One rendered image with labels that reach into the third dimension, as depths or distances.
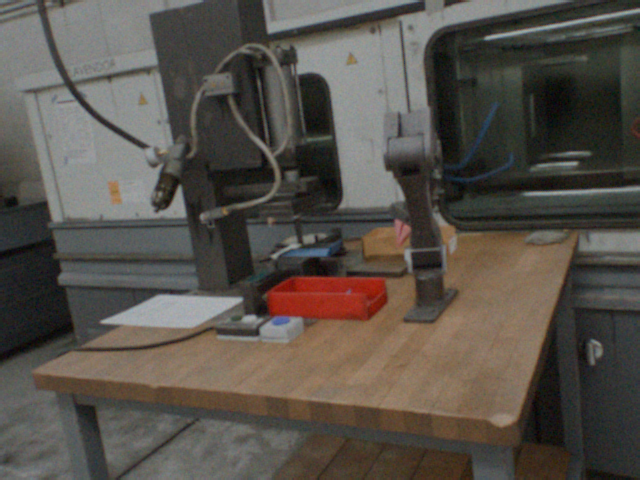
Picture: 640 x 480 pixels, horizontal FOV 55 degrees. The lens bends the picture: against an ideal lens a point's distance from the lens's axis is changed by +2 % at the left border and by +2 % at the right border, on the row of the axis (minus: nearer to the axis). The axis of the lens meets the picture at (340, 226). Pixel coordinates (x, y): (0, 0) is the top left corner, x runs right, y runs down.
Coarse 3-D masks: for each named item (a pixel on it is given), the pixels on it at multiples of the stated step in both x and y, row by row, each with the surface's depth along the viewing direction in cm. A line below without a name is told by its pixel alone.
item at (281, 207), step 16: (288, 176) 158; (224, 192) 165; (240, 192) 163; (256, 192) 161; (288, 192) 157; (304, 192) 160; (320, 192) 163; (272, 208) 152; (288, 208) 150; (304, 208) 155; (272, 224) 156
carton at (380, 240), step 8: (368, 232) 185; (376, 232) 190; (384, 232) 190; (392, 232) 189; (448, 232) 181; (368, 240) 180; (376, 240) 179; (384, 240) 178; (392, 240) 177; (408, 240) 174; (448, 240) 181; (368, 248) 180; (376, 248) 179; (384, 248) 178; (392, 248) 177; (400, 248) 176; (448, 248) 174
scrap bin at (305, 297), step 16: (272, 288) 142; (288, 288) 148; (304, 288) 149; (320, 288) 147; (336, 288) 145; (352, 288) 143; (368, 288) 141; (384, 288) 140; (272, 304) 140; (288, 304) 138; (304, 304) 136; (320, 304) 134; (336, 304) 132; (352, 304) 131; (368, 304) 139; (384, 304) 138; (368, 320) 130
